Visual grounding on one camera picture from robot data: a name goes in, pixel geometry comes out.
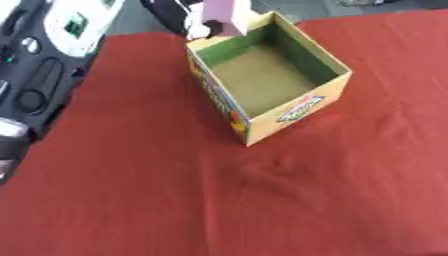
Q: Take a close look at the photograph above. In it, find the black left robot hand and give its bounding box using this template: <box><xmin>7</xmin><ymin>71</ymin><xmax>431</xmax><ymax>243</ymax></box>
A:
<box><xmin>138</xmin><ymin>0</ymin><xmax>228</xmax><ymax>40</ymax></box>

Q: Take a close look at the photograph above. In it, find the pink block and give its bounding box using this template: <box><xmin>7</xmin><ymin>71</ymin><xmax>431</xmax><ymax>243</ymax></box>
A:
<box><xmin>201</xmin><ymin>0</ymin><xmax>254</xmax><ymax>37</ymax></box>

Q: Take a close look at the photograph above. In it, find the open tan cardboard box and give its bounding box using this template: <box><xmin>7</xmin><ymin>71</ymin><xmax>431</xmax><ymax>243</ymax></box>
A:
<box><xmin>185</xmin><ymin>10</ymin><xmax>354</xmax><ymax>147</ymax></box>

